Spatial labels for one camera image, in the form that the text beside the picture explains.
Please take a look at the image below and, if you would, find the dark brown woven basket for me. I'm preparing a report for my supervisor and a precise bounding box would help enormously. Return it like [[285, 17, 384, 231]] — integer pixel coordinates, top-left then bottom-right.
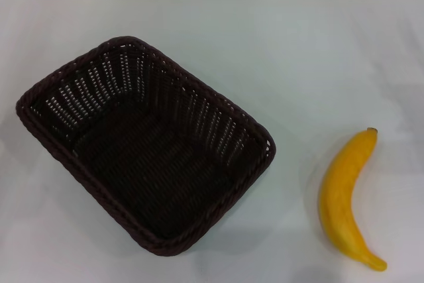
[[15, 34, 277, 257]]

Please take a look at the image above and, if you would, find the yellow banana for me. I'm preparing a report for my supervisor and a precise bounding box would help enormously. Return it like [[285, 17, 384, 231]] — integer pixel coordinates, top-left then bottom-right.
[[318, 127, 388, 272]]

